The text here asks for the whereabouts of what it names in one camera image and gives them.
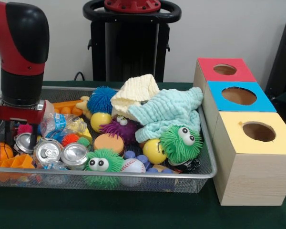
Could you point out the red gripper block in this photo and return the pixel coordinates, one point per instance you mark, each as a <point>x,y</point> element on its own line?
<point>19,113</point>

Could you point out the cream waffle cloth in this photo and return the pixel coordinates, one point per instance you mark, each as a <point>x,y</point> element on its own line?
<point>135,90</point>

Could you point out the mint waffle cloth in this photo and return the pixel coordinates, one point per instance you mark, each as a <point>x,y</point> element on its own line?
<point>166,109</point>

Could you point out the green spiky ball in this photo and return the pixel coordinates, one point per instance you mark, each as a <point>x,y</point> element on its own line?
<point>178,148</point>

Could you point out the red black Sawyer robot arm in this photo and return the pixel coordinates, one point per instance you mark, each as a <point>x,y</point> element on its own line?
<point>19,47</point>

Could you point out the wooden box with three holes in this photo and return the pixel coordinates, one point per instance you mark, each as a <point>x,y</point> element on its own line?
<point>252,176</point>

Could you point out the orange toy basketball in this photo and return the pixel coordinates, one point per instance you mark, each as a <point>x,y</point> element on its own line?
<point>1,152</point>

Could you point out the silver drink can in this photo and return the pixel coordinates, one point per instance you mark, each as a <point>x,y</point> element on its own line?
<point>74,155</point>

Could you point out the blue spiky ball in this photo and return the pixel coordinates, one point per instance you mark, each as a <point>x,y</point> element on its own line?
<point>101,99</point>

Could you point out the green spiky toy with eyes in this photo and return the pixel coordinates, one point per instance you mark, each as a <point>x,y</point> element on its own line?
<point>109,158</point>

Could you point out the purple spiky toy with eyes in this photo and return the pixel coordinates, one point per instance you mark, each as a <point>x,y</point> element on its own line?
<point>124,131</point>

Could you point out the white toy baseball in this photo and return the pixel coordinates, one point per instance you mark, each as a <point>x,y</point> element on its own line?
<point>133,165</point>

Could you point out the yellow smiley ball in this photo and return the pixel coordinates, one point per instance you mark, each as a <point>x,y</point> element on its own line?
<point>151,151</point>

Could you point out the black upright panel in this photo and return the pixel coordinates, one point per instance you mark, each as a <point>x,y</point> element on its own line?
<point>282,55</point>

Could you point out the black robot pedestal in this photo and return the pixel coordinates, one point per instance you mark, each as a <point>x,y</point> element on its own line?
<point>131,47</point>

